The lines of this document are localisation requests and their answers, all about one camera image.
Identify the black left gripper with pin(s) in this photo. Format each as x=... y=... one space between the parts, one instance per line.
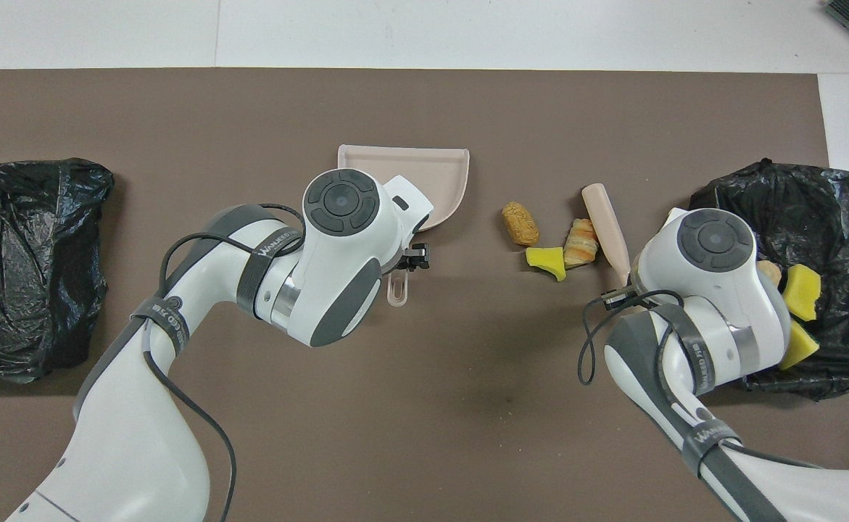
x=415 y=257

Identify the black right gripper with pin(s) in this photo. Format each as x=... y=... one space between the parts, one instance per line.
x=618 y=297

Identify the orange striped croissant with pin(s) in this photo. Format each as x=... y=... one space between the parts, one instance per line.
x=581 y=243

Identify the beige brush with black bristles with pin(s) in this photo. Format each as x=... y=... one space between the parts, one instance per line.
x=605 y=225

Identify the small yellow sponge wedge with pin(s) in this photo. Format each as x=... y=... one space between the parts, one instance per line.
x=546 y=259

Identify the beige plastic dustpan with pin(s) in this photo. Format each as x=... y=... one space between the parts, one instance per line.
x=424 y=170

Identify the brown oval bread roll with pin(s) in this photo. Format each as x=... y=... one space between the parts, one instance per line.
x=520 y=223

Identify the wedge beige bread piece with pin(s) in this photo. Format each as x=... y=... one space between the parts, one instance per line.
x=770 y=272

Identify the yellow sponge with green layer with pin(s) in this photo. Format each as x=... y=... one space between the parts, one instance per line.
x=802 y=290

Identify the notched yellow sponge piece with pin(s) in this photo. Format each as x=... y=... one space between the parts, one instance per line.
x=800 y=348

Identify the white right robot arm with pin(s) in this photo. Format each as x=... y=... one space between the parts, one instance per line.
x=714 y=290

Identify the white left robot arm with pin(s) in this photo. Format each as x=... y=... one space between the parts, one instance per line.
x=322 y=275

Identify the black bag lined bin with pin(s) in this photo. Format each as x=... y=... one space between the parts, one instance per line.
x=830 y=217
x=25 y=254

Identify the large brown table mat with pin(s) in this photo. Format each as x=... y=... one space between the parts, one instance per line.
x=468 y=406

